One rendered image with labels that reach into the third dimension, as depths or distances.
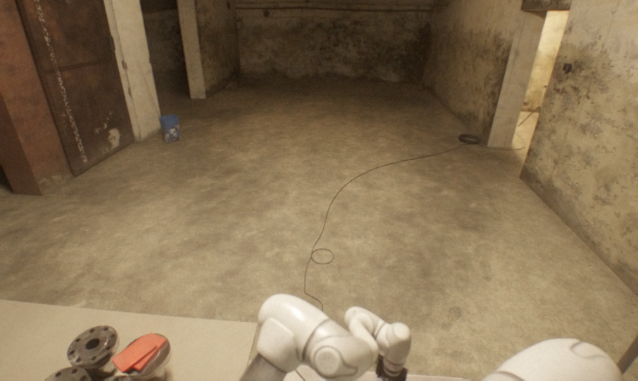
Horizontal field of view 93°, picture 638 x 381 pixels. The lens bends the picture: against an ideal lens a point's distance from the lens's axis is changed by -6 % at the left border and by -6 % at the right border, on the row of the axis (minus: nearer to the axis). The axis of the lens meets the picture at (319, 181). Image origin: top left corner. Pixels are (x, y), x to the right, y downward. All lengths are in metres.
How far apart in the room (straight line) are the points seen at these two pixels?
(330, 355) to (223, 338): 1.62
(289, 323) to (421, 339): 1.63
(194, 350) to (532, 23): 5.73
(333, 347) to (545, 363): 0.45
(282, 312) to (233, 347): 1.43
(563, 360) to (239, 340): 2.00
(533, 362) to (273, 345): 0.60
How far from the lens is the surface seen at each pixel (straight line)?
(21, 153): 4.81
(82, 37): 5.46
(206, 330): 2.48
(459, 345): 2.52
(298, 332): 0.92
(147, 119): 6.28
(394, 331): 1.38
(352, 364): 0.88
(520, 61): 5.94
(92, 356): 2.30
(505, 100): 5.99
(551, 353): 0.64
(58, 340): 2.84
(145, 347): 2.14
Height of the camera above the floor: 1.89
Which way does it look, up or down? 27 degrees down
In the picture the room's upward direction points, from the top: 1 degrees clockwise
